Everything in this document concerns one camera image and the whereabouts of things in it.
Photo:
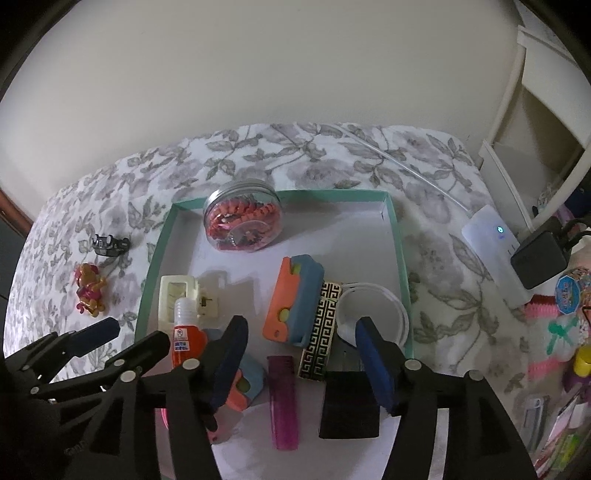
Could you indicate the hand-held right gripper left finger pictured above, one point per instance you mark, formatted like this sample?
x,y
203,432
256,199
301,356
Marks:
x,y
226,364

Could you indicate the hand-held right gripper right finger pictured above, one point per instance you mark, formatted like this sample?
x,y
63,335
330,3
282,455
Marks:
x,y
376,369

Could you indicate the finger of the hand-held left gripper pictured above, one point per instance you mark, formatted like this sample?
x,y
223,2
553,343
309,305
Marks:
x,y
143,348
99,333

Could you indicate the small blue orange toy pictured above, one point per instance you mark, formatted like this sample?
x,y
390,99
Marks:
x,y
249,383

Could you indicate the orange glue bottle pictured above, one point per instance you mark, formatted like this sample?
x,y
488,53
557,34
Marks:
x,y
187,341

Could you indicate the pink toy figure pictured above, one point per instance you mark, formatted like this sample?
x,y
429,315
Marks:
x,y
90,288

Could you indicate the black box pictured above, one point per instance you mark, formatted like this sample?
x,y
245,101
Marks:
x,y
346,406

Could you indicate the cream hair claw clip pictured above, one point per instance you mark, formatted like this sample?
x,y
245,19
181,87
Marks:
x,y
173,295

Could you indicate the black gold patterned hair clip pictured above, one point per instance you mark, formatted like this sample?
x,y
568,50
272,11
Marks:
x,y
318,332

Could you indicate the purple comb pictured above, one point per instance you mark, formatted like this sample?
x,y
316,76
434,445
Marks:
x,y
284,406

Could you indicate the large blue orange toy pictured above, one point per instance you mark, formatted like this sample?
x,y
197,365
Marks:
x,y
291,300

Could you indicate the teal cardboard tray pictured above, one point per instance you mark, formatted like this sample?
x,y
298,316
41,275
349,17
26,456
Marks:
x,y
323,230

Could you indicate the small black hair clip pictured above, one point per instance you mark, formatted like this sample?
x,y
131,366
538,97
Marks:
x,y
108,244

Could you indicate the grey floral blanket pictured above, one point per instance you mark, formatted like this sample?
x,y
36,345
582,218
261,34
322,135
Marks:
x,y
438,277

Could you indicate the white power bank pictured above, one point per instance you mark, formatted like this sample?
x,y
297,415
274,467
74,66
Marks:
x,y
485,230

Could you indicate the pink white knitted cloth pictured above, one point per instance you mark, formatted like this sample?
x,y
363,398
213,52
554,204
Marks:
x,y
545,314

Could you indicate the black power adapter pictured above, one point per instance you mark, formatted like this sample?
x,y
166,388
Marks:
x,y
538,258

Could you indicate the yellow bottle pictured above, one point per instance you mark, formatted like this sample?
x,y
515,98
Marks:
x,y
584,361

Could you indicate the round blue patterned tin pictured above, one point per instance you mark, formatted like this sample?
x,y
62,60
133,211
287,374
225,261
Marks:
x,y
571,293

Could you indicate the white shelf unit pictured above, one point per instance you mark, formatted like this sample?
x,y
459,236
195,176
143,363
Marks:
x,y
508,115

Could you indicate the brown wooden frame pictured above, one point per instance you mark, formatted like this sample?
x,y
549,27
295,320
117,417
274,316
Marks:
x,y
14,212

